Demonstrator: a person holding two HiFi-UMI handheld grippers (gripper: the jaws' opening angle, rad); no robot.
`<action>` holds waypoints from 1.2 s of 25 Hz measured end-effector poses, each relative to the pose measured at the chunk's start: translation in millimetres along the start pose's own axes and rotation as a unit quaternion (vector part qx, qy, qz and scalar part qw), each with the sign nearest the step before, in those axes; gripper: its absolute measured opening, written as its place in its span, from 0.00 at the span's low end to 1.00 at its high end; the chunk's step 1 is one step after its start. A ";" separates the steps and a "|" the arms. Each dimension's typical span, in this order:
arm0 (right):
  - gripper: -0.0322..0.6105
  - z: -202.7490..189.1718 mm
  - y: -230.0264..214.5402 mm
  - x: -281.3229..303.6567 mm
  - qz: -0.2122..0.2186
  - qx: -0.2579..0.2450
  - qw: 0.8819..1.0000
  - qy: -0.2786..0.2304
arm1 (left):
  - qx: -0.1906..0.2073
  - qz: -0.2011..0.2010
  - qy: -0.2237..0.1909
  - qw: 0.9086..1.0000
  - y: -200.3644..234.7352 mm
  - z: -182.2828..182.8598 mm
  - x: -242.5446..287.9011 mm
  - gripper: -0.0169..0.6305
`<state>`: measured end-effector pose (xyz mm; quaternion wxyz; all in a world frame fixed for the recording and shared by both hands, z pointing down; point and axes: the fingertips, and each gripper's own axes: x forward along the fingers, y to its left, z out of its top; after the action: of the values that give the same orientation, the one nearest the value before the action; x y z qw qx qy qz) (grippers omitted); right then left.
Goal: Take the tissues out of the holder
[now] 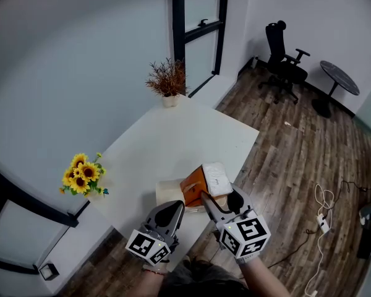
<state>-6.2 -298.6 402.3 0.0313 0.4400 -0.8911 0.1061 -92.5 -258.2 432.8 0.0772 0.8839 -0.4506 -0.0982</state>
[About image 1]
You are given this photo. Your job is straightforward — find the person's right forearm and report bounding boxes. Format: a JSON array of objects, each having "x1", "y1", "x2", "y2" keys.
[{"x1": 239, "y1": 256, "x2": 292, "y2": 297}]

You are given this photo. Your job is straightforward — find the yellow sunflower bouquet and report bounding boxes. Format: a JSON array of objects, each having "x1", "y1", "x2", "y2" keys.
[{"x1": 59, "y1": 152, "x2": 110, "y2": 198}]

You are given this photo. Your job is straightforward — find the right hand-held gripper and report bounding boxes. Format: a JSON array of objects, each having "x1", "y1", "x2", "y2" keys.
[{"x1": 200, "y1": 183, "x2": 272, "y2": 265}]

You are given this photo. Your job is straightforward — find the black cable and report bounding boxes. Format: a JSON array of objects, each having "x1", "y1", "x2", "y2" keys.
[{"x1": 265, "y1": 179, "x2": 369, "y2": 269}]

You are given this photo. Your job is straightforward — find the small black square box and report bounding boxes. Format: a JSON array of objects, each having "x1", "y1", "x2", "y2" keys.
[{"x1": 38, "y1": 262, "x2": 61, "y2": 282}]

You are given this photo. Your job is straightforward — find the white power strip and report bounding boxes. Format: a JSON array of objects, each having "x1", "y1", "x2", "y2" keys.
[{"x1": 315, "y1": 213, "x2": 331, "y2": 235}]

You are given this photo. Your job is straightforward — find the black office chair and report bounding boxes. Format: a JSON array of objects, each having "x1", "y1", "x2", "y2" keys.
[{"x1": 257, "y1": 20, "x2": 311, "y2": 106}]

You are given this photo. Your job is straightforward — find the cream tray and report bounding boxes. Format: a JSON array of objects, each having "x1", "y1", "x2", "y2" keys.
[{"x1": 155, "y1": 178, "x2": 234, "y2": 215}]

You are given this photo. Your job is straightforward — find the person's dark shorts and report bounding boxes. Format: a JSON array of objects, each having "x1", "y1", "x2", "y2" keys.
[{"x1": 156, "y1": 257, "x2": 252, "y2": 297}]

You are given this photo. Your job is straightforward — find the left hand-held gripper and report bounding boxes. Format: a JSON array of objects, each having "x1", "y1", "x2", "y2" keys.
[{"x1": 125, "y1": 200, "x2": 186, "y2": 267}]

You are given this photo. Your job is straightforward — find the white tissues packet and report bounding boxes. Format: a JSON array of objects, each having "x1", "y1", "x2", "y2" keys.
[{"x1": 201, "y1": 162, "x2": 233, "y2": 197}]

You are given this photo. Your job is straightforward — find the round black side table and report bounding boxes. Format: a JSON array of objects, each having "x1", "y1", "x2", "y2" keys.
[{"x1": 310, "y1": 60, "x2": 360, "y2": 119}]

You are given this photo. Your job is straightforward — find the orange tissue holder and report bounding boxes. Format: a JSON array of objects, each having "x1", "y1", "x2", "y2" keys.
[{"x1": 179, "y1": 165, "x2": 220, "y2": 209}]

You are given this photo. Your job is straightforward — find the black window frame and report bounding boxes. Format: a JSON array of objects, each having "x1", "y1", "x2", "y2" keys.
[{"x1": 171, "y1": 0, "x2": 230, "y2": 98}]

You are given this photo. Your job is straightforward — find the dried plant in white pot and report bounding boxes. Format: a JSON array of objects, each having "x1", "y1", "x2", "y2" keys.
[{"x1": 145, "y1": 58, "x2": 190, "y2": 109}]

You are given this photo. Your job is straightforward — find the red string bracelet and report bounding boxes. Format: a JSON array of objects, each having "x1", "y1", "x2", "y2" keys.
[{"x1": 143, "y1": 267, "x2": 167, "y2": 277}]

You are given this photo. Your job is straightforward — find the white cable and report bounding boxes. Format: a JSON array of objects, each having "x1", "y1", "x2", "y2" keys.
[{"x1": 302, "y1": 183, "x2": 335, "y2": 297}]

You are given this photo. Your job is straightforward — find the person's left forearm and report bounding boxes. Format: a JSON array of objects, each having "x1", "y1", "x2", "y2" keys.
[{"x1": 138, "y1": 260, "x2": 170, "y2": 297}]

